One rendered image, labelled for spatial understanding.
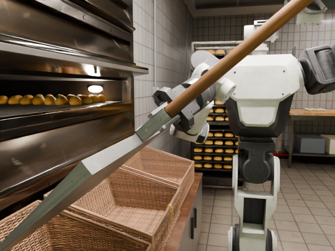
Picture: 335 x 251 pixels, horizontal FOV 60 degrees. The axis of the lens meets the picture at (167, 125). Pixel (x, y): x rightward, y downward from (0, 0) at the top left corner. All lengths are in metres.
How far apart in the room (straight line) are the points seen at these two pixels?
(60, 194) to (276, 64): 0.83
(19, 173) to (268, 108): 0.93
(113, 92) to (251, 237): 1.53
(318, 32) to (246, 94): 4.89
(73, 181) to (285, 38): 5.48
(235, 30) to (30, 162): 4.94
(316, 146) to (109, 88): 3.73
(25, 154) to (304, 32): 5.24
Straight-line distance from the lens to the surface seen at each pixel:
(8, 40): 0.97
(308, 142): 5.18
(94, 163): 0.48
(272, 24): 0.67
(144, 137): 0.69
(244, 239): 1.30
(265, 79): 1.08
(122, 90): 2.31
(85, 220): 1.19
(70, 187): 0.49
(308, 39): 5.86
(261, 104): 1.09
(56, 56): 1.14
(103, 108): 1.83
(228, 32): 5.74
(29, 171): 1.25
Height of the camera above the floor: 1.29
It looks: 8 degrees down
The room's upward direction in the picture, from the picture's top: straight up
